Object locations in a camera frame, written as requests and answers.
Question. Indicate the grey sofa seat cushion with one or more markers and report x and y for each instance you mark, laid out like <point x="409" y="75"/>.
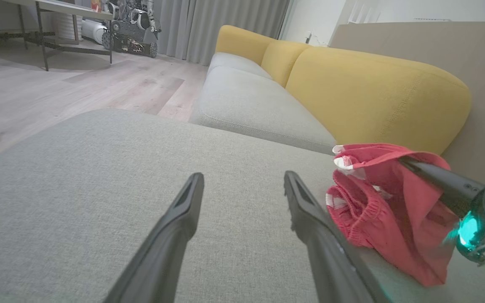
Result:
<point x="234" y="63"/>
<point x="259" y="109"/>

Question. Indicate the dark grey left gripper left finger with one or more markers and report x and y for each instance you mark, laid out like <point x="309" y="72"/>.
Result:
<point x="162" y="252"/>

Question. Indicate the large yellow sofa back cushion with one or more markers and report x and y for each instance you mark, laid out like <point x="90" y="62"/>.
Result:
<point x="377" y="97"/>

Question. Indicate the large grey sofa chaise cushion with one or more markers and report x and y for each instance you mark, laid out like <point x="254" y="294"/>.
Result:
<point x="99" y="189"/>

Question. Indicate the small yellow sofa back cushion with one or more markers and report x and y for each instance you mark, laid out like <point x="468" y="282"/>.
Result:
<point x="282" y="61"/>
<point x="242" y="42"/>

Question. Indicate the metal leg table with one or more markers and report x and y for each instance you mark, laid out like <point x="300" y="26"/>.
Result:
<point x="61" y="25"/>

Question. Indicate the white ribbed cylinder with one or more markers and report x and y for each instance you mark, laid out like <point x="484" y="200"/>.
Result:
<point x="69" y="27"/>

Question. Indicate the red shorts with white stripes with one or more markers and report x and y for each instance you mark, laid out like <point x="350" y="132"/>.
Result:
<point x="394" y="223"/>

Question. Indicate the white rounded appliance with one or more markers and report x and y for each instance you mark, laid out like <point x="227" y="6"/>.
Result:
<point x="94" y="31"/>

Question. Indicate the black wheeled robot base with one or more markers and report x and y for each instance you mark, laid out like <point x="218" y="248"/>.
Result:
<point x="131" y="33"/>

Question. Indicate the grey curtain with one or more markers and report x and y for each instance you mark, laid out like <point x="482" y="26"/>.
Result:
<point x="221" y="25"/>

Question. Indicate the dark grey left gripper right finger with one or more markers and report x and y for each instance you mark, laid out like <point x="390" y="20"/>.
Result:
<point x="331" y="261"/>

